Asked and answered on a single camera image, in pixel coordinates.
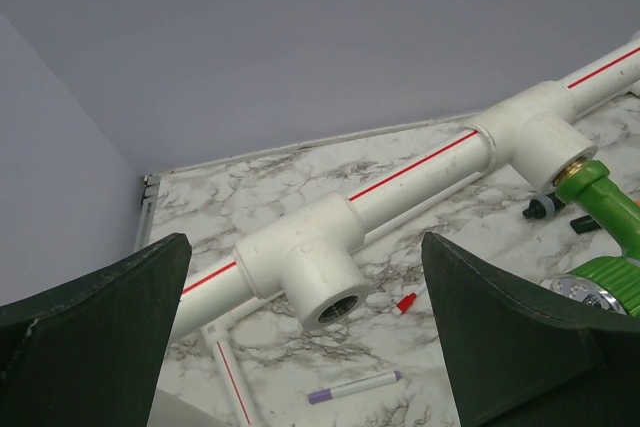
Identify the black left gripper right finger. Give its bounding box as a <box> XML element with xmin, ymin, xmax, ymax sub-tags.
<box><xmin>421</xmin><ymin>232</ymin><xmax>639</xmax><ymax>426</ymax></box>

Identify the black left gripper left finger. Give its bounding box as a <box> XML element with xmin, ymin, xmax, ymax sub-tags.
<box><xmin>1</xmin><ymin>233</ymin><xmax>192</xmax><ymax>426</ymax></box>

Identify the green water faucet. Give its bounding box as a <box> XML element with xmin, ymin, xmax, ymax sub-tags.
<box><xmin>548</xmin><ymin>159</ymin><xmax>639</xmax><ymax>318</ymax></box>

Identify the white PVC pipe frame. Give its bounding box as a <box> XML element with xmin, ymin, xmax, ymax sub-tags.
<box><xmin>172</xmin><ymin>29</ymin><xmax>640</xmax><ymax>427</ymax></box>

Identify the red capped white marker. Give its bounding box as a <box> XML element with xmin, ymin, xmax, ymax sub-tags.
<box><xmin>392</xmin><ymin>286</ymin><xmax>426</xmax><ymax>316</ymax></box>

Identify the black orange highlighter marker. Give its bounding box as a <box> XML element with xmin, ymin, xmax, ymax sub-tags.
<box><xmin>570</xmin><ymin>197</ymin><xmax>639</xmax><ymax>237</ymax></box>

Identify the purple capped white marker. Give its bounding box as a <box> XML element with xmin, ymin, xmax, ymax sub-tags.
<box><xmin>307</xmin><ymin>370</ymin><xmax>403</xmax><ymax>405</ymax></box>

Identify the black grey hose connector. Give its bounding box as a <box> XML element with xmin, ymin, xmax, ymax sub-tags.
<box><xmin>522</xmin><ymin>192</ymin><xmax>566</xmax><ymax>220</ymax></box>

